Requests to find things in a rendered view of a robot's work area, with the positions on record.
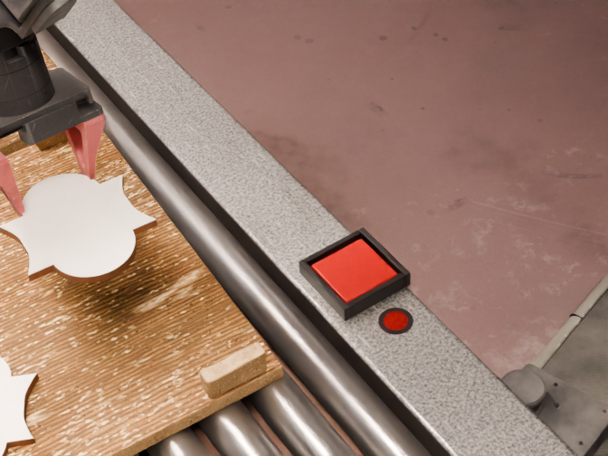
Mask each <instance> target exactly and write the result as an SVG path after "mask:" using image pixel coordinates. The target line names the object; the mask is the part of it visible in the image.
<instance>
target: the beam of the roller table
mask: <svg viewBox="0 0 608 456"><path fill-rule="evenodd" d="M46 30H47V31H48V32H49V33H50V34H51V36H52V37H53V38H54V39H55V40H56V41H57V42H58V43H59V44H60V46H61V47H62V48H63V49H64V50H65V51H66V52H67V53H68V54H69V55H70V56H71V57H72V59H73V60H74V61H76V62H77V64H78V65H79V66H80V67H81V68H82V69H83V70H84V71H85V73H86V74H87V75H88V76H89V77H90V78H91V79H92V80H93V81H94V83H95V84H96V85H97V86H98V87H99V88H100V89H101V90H102V92H103V93H104V94H105V95H106V96H107V97H108V98H109V99H110V100H111V102H112V103H113V104H114V105H115V106H116V107H117V108H118V109H119V111H120V112H121V113H122V114H123V115H124V116H125V117H126V118H127V119H128V121H129V122H130V123H131V124H132V125H133V126H134V127H135V128H136V129H137V131H138V132H139V133H140V134H141V135H142V136H143V137H144V138H145V139H146V141H147V142H148V143H149V144H150V145H151V146H152V147H153V148H154V149H155V150H156V152H157V153H158V154H159V155H160V156H161V157H162V158H163V159H164V160H165V161H166V162H167V163H168V164H169V165H170V166H171V168H172V169H173V170H174V171H175V172H176V173H177V174H178V175H179V176H180V178H181V179H182V180H183V181H184V182H185V183H186V184H187V185H188V187H189V188H190V189H191V190H192V191H193V192H194V193H195V194H196V195H197V197H198V198H199V199H200V200H201V201H202V202H203V203H204V204H205V206H206V207H207V208H208V209H209V210H210V211H211V212H212V213H213V214H214V216H215V217H216V218H217V219H218V220H219V221H220V222H221V223H222V224H223V226H224V227H225V228H226V229H227V230H228V231H229V232H230V233H231V234H232V236H233V237H234V238H235V239H236V240H237V241H238V242H239V243H240V245H241V246H242V247H243V248H244V249H245V250H246V251H247V252H248V253H249V254H250V255H251V256H252V257H253V259H254V260H256V261H257V263H258V264H259V265H260V266H261V267H262V268H263V269H264V270H265V271H266V273H267V274H268V275H269V276H270V277H271V278H272V279H273V280H274V282H275V283H276V284H277V285H278V286H279V287H280V288H281V289H282V290H283V292H284V293H285V294H286V295H287V296H288V297H289V298H290V299H291V301H292V302H293V303H294V304H295V305H296V306H297V307H298V308H299V309H300V311H301V312H302V313H303V314H304V315H305V316H306V317H307V318H308V319H309V321H310V322H311V323H312V324H313V325H314V326H315V327H316V328H317V329H318V331H319V332H320V333H321V334H322V335H323V336H324V337H325V338H326V339H327V341H328V342H329V343H330V344H331V345H332V346H333V347H334V348H335V349H336V351H337V352H338V353H339V354H340V355H341V356H342V357H344V359H345V360H346V361H347V362H348V363H349V364H350V365H351V366H352V368H353V369H354V370H355V371H356V372H357V373H358V374H359V375H360V376H361V378H362V379H363V380H364V381H365V382H366V383H367V384H368V385H369V387H370V388H371V389H372V390H373V391H374V392H375V393H376V394H377V395H378V397H379V398H380V399H381V400H382V401H383V402H384V403H385V404H386V406H387V407H388V408H389V409H390V410H391V411H392V412H393V413H394V414H395V416H396V417H397V418H398V419H399V420H400V421H401V422H402V423H403V424H404V426H405V427H406V428H407V429H408V430H409V431H410V432H411V433H412V434H413V436H414V437H415V438H416V439H417V440H418V441H419V442H420V443H421V445H422V446H423V447H424V448H425V449H426V450H427V451H428V452H429V453H430V454H431V455H432V456H578V455H577V454H576V453H575V452H574V451H573V450H572V449H571V448H570V447H569V446H568V445H567V444H566V443H565V442H564V441H563V440H562V439H561V438H560V437H559V436H558V435H557V434H556V433H555V432H554V431H553V430H552V429H551V428H550V427H549V426H548V425H547V424H546V423H544V422H543V421H542V420H541V419H540V418H539V417H538V416H537V415H536V414H535V413H534V412H533V411H532V410H531V409H530V408H529V407H528V406H527V405H526V404H525V403H524V402H523V401H522V400H521V399H520V398H519V397H518V396H517V395H516V394H515V393H514V392H513V391H512V390H511V389H510V388H509V387H508V386H507V385H506V384H505V383H504V382H503V381H502V380H501V379H500V378H499V377H498V376H496V375H495V374H494V373H493V372H492V371H491V370H490V369H489V368H488V367H487V366H486V365H485V364H484V363H483V362H482V361H481V360H480V359H479V358H478V357H477V356H476V355H475V354H474V353H473V352H472V351H471V350H470V349H469V348H468V347H467V346H466V345H465V344H464V343H463V342H462V341H461V340H460V339H459V338H458V337H457V336H456V335H455V334H454V333H453V332H452V331H451V330H449V329H448V328H447V327H446V326H445V325H444V324H443V323H442V322H441V321H440V320H439V319H438V318H437V317H436V316H435V315H434V314H433V313H432V312H431V311H430V310H429V309H428V308H427V307H426V306H425V305H424V304H423V303H422V302H421V301H420V300H419V299H418V298H417V297H416V296H415V295H414V294H413V293H412V292H411V291H410V290H409V289H408V288H407V287H405V288H403V289H402V290H399V291H397V292H396V293H395V294H393V295H391V296H389V297H388V298H386V299H383V300H382V301H380V302H378V303H376V304H375V305H374V306H372V307H370V308H369V309H366V310H364V311H362V312H361V313H359V314H357V315H355V316H354V317H352V318H350V319H349V320H347V321H345V320H344V319H342V318H341V317H340V316H339V315H338V314H337V313H336V311H335V310H333V308H332V307H331V306H330V305H329V304H328V303H327V302H326V301H325V300H324V299H323V298H322V297H321V296H320V294H319V293H318V292H317V291H316V290H315V289H314V288H313V287H312V286H311V285H310V284H309V283H308V282H307V280H306V279H305V278H304V277H303V276H302V275H301V274H300V273H299V261H301V260H304V259H305V258H307V257H309V256H310V255H311V254H313V253H315V252H318V251H320V250H322V249H323V248H325V247H327V246H329V245H330V244H332V243H334V242H336V241H338V240H340V239H342V238H344V237H346V236H348V235H349V234H351V232H350V231H349V230H348V229H347V228H346V227H345V226H344V225H343V224H342V223H341V222H340V221H339V220H338V219H337V218H336V217H335V216H334V215H333V214H332V213H331V212H330V211H329V210H328V209H327V208H326V207H325V206H324V205H323V204H322V203H321V202H320V201H319V200H318V199H317V198H316V197H315V196H314V195H313V194H312V193H310V192H309V191H308V190H307V189H306V188H305V187H304V186H303V185H302V184H301V183H300V182H299V181H298V180H297V179H296V178H295V177H294V176H293V175H292V174H291V173H290V172H289V171H288V170H287V169H286V168H285V167H284V166H283V165H282V164H281V163H280V162H279V161H278V160H277V159H276V158H275V157H274V156H273V155H272V154H271V153H270V152H269V151H268V150H267V149H266V148H265V147H263V146H262V145H261V144H260V143H259V142H258V141H257V140H256V139H255V138H254V137H253V136H252V135H251V134H250V133H249V132H248V131H247V130H246V129H245V128H244V127H243V126H242V125H241V124H240V123H239V122H238V121H237V120H236V119H235V118H234V117H233V116H232V115H231V114H230V113H229V112H228V111H227V110H226V109H225V108H224V107H223V106H222V105H221V104H220V103H219V102H218V101H217V100H215V99H214V98H213V97H212V96H211V95H210V94H209V93H208V92H207V91H206V90H205V89H204V88H203V87H202V86H201V85H200V84H199V83H198V82H197V81H196V80H195V79H194V78H193V77H192V76H191V75H190V74H189V73H188V72H187V71H186V70H185V69H184V68H183V67H182V66H181V65H180V64H179V63H178V62H177V61H176V60H175V59H174V58H173V57H172V56H171V55H170V54H168V53H167V52H166V51H165V50H164V49H163V48H162V47H161V46H160V45H159V44H158V43H157V42H156V41H155V40H154V39H153V38H152V37H151V36H150V35H149V34H148V33H147V32H146V31H145V30H144V29H143V28H142V27H141V26H140V25H139V24H138V23H137V22H136V21H135V20H134V19H133V18H132V17H131V16H130V15H129V14H128V13H127V12H126V11H125V10H124V9H122V8H121V7H120V6H119V5H118V4H117V3H116V2H115V1H114V0H77V2H76V4H75V5H74V6H73V8H72V9H71V10H70V12H69V13H68V14H67V15H66V16H65V17H64V18H62V19H61V20H60V21H58V22H57V23H55V24H53V25H51V26H49V27H48V28H46ZM390 308H401V309H405V310H407V311H408V312H410V313H411V315H412V316H413V326H412V327H411V328H410V329H409V330H408V331H407V332H405V333H403V334H400V335H392V334H389V333H386V332H384V331H383V330H382V329H381V328H380V326H379V323H378V319H379V316H380V315H381V313H382V312H384V311H385V310H387V309H390Z"/></svg>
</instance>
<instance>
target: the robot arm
mask: <svg viewBox="0 0 608 456"><path fill-rule="evenodd" d="M76 2H77V0H0V139H2V138H5V137H7V136H10V135H12V134H14V133H15V132H18V134H19V137H20V139H21V140H22V141H23V142H24V143H25V144H26V145H29V146H30V145H34V144H36V143H38V142H41V141H43V140H45V139H47V138H50V137H52V136H54V135H56V134H59V133H61V132H63V131H65V133H66V136H67V138H68V140H69V142H70V145H71V149H72V152H73V154H74V156H75V158H76V161H77V163H78V165H79V168H80V170H81V172H82V174H83V175H85V176H87V177H88V178H89V179H90V180H92V179H94V180H95V169H96V156H97V153H98V149H99V145H100V139H101V135H102V131H103V129H104V125H105V121H106V119H105V115H104V112H103V109H102V107H101V105H100V104H99V103H98V102H96V101H95V100H93V98H92V94H91V91H90V86H89V85H87V84H86V83H84V82H83V81H81V80H79V79H78V78H77V77H75V76H74V75H72V74H71V73H69V72H68V71H66V70H64V69H63V68H55V69H53V70H51V71H48V70H47V67H46V64H45V61H44V58H43V54H42V51H41V48H40V45H39V43H38V40H37V37H36V34H38V33H39V32H41V31H43V30H44V29H46V28H48V27H49V26H51V25H53V24H55V23H57V22H58V21H60V20H61V19H62V18H64V17H65V16H66V15H67V14H68V13H69V12H70V10H71V9H72V8H73V6H74V5H75V4H76ZM0 189H1V191H2V192H3V194H4V195H5V197H6V198H7V200H8V201H9V203H10V204H11V206H12V207H13V208H14V209H15V211H16V212H17V213H18V214H19V215H20V216H21V217H22V216H23V213H24V205H23V201H22V198H21V196H20V193H19V190H18V187H17V184H16V182H15V179H14V174H13V171H12V168H11V166H10V163H9V161H8V158H7V157H6V156H5V155H3V154H2V153H1V152H0Z"/></svg>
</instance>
